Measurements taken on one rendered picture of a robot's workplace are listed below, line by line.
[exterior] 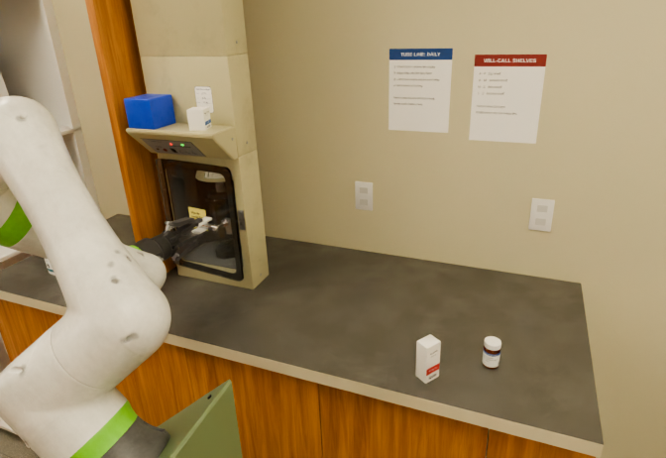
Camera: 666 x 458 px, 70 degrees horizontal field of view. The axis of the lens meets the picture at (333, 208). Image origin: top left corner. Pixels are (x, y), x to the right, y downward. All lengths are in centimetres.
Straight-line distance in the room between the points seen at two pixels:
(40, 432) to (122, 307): 21
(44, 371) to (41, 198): 26
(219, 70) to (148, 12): 28
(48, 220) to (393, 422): 97
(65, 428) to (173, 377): 92
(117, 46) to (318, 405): 122
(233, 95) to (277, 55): 44
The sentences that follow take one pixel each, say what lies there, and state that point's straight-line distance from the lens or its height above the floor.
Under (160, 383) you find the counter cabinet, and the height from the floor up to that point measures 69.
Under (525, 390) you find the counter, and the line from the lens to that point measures 134.
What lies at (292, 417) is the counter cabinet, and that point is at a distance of 154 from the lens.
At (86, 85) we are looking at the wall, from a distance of 250.
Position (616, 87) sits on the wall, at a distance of 167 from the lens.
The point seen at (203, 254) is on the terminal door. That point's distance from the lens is 170.
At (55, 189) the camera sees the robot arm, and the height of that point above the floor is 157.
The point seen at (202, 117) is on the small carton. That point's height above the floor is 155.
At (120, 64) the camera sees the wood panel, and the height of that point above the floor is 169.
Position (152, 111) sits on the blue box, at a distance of 153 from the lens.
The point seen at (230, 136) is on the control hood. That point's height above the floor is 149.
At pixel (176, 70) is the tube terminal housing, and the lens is 157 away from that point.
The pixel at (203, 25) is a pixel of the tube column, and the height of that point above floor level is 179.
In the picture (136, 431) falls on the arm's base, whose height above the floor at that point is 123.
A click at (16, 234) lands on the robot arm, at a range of 108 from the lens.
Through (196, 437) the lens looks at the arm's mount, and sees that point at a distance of 82.
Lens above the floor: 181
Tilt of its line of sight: 22 degrees down
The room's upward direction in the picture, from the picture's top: 2 degrees counter-clockwise
